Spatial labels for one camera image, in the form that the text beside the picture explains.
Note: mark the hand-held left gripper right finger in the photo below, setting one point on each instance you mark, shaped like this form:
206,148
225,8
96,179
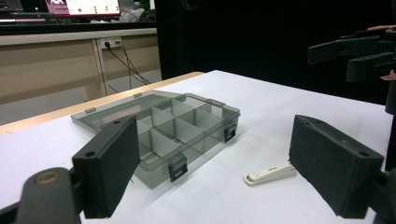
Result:
333,165

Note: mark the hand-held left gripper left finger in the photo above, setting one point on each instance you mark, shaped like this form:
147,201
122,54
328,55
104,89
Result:
106,161

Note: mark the white wall power outlet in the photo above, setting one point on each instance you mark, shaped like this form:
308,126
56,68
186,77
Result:
110,41

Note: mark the small white device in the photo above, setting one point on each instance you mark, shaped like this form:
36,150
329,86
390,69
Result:
270,174

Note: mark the black curtain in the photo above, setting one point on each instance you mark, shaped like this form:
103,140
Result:
249,34

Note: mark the beige wooden desk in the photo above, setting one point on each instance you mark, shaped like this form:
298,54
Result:
46,68

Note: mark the transparent grey compartment storage box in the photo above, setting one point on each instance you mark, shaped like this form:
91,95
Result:
174,130

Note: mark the white plastic bag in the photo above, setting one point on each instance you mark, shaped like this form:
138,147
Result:
132,15

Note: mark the computer monitor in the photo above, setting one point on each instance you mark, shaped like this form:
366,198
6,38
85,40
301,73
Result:
90,6

